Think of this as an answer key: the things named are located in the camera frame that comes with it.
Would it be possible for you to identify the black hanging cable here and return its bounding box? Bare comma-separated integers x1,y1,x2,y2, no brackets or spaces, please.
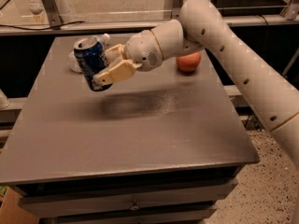
243,112,261,131

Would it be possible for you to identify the right metal bracket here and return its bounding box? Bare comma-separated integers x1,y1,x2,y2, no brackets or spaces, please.
170,0,186,19

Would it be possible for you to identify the grey drawer cabinet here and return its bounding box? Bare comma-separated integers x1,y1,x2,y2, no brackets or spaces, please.
0,36,259,224

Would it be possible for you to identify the left metal bracket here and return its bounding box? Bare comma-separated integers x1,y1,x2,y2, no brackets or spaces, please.
41,0,62,30

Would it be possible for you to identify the metal bracket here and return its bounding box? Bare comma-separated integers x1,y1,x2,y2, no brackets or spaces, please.
41,0,62,30
170,0,186,19

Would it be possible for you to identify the white pipe at left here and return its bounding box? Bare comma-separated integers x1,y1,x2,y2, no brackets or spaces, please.
0,90,9,109

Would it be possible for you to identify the cardboard box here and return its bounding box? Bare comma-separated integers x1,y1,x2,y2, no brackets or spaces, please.
0,188,39,224

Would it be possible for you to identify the white plastic water bottle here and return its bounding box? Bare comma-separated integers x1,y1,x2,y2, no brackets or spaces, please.
67,34,110,74

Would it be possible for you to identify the drawer knob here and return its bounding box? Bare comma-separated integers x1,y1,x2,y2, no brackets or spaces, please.
130,204,140,211

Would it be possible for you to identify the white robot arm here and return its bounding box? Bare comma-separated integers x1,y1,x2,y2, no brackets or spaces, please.
93,0,299,168

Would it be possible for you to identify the red apple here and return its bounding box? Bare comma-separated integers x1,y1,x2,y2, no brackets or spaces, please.
176,52,201,72

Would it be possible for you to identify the blue pepsi can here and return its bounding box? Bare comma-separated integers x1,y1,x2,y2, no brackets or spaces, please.
74,36,111,91

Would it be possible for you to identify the black cable on ledge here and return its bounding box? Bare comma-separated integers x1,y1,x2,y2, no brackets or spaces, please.
0,20,86,32

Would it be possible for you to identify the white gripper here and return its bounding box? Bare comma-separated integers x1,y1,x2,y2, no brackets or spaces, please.
93,30,163,86

